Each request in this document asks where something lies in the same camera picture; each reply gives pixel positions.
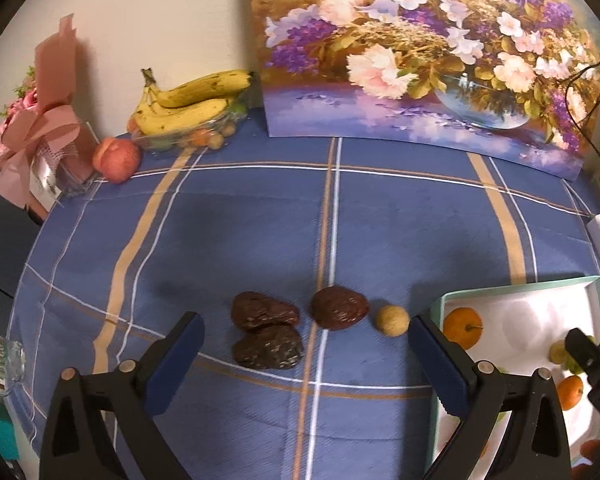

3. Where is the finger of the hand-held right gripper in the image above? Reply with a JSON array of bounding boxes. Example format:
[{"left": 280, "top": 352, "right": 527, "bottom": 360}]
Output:
[{"left": 566, "top": 327, "right": 600, "bottom": 377}]

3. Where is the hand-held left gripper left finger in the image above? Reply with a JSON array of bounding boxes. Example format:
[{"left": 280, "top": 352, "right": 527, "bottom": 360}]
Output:
[{"left": 39, "top": 311, "right": 206, "bottom": 480}]

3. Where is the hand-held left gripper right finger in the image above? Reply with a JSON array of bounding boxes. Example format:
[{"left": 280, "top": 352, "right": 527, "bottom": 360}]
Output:
[{"left": 409, "top": 313, "right": 572, "bottom": 480}]

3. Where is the white box with teal rim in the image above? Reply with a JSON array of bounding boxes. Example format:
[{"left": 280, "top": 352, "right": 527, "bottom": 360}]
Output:
[{"left": 422, "top": 276, "right": 600, "bottom": 480}]

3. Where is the brown dried date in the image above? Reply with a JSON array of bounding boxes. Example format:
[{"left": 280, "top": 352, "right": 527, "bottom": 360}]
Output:
[
  {"left": 311, "top": 286, "right": 370, "bottom": 332},
  {"left": 232, "top": 324, "right": 305, "bottom": 371},
  {"left": 231, "top": 291, "right": 301, "bottom": 332}
]

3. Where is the blue plaid tablecloth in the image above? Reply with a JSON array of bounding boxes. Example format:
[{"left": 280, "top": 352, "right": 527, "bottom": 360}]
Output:
[{"left": 7, "top": 132, "right": 600, "bottom": 480}]

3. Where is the clear glass mug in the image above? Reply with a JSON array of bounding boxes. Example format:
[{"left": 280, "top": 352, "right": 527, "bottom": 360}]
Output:
[{"left": 0, "top": 327, "right": 26, "bottom": 398}]

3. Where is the teal plastic basket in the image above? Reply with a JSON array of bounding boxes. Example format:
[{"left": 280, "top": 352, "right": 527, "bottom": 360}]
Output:
[{"left": 0, "top": 404, "right": 21, "bottom": 461}]

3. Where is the red apple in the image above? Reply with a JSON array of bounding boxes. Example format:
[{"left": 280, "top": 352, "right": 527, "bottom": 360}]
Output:
[{"left": 105, "top": 138, "right": 142, "bottom": 183}]

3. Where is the clear plastic fruit container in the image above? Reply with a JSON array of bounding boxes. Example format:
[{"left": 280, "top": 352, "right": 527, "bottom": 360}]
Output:
[{"left": 130, "top": 104, "right": 249, "bottom": 153}]

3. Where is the yellow banana bunch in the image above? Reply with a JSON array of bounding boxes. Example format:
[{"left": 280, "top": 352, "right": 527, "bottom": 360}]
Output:
[{"left": 127, "top": 67, "right": 255, "bottom": 136}]

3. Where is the pink wrapped flower bouquet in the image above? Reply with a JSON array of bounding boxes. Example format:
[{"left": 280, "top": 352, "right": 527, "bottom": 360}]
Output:
[{"left": 0, "top": 14, "right": 101, "bottom": 213}]

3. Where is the flower painting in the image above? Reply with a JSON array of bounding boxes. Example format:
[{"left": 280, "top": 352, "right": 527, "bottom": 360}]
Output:
[{"left": 245, "top": 0, "right": 600, "bottom": 181}]

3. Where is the black cable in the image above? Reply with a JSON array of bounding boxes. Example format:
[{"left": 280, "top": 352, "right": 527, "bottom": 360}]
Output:
[{"left": 564, "top": 51, "right": 600, "bottom": 181}]

